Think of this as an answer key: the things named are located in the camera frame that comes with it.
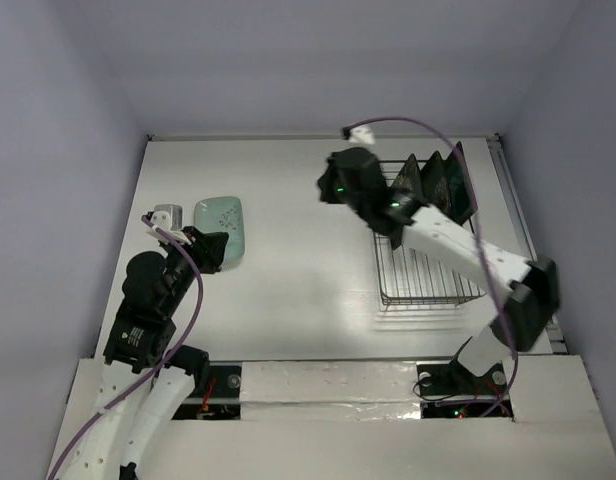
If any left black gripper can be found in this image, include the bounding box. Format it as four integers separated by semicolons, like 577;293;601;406
162;223;229;312

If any light green plate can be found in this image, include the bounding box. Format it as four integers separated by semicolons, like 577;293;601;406
193;196;246;270

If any black floral square plate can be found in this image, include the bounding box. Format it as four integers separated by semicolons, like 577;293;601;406
389;154;423;250

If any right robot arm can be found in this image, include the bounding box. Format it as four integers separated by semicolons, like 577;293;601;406
317;147;561;392

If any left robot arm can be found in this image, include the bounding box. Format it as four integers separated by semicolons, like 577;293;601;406
48;223;229;479

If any dark green square plate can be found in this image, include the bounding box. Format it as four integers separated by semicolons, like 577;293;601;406
444;150;475;225

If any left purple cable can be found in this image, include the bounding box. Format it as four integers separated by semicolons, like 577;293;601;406
46;214;205;480

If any purple cable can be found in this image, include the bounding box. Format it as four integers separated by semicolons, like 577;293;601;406
341;116;520;419
46;214;205;480

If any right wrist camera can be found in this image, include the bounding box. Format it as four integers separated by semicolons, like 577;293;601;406
341;125;376;145

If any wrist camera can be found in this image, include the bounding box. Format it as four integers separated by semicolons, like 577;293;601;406
341;125;376;145
145;203;183;238

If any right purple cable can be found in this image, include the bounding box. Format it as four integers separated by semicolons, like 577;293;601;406
341;116;520;419

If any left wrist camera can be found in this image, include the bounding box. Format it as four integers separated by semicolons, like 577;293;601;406
145;203;183;238

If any wire dish rack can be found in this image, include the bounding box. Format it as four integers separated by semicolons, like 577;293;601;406
372;158;487;306

